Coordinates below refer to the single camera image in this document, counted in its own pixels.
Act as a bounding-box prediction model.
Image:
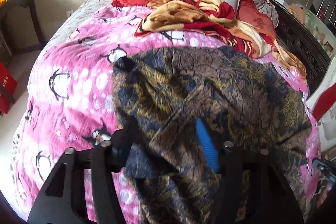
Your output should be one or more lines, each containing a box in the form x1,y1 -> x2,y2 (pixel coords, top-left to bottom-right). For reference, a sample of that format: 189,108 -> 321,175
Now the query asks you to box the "brown patterned garment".
112,46 -> 319,224

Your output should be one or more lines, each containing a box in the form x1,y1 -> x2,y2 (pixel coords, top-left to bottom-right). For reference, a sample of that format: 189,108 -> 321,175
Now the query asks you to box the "red and yellow blanket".
134,0 -> 307,83

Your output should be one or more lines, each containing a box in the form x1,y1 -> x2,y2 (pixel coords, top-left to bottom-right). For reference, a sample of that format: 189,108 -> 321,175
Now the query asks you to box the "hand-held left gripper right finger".
196,118 -> 305,224

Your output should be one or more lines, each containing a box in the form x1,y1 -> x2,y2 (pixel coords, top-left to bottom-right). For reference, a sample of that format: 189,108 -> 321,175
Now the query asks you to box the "red box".
0,62 -> 18,117

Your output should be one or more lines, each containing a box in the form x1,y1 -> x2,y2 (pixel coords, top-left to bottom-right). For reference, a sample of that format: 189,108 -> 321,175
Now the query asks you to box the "white armchair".
306,80 -> 336,142

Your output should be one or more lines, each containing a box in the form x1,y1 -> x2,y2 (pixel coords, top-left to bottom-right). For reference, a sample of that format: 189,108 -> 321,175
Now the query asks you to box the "dark carved wooden headboard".
269,0 -> 331,94

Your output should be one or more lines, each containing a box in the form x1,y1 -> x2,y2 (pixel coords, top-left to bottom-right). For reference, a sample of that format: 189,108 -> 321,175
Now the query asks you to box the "pink penguin print blanket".
10,5 -> 322,224

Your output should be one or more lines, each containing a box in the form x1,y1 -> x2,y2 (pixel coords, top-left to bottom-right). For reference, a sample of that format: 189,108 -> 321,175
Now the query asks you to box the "red cloth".
312,84 -> 336,122

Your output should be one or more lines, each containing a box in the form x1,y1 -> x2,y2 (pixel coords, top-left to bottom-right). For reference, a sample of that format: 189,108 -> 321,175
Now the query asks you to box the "dark wooden side table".
0,0 -> 46,67

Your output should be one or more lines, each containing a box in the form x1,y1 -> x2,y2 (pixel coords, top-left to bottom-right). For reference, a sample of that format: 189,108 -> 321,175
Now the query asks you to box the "small red heart pillow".
236,0 -> 279,30

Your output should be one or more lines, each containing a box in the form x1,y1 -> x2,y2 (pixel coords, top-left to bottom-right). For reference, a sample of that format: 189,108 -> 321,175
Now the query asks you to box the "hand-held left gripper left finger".
27,116 -> 139,224

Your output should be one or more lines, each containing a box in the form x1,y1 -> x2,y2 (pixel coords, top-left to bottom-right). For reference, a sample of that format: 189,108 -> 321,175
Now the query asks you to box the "peach coloured bundle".
288,3 -> 307,23

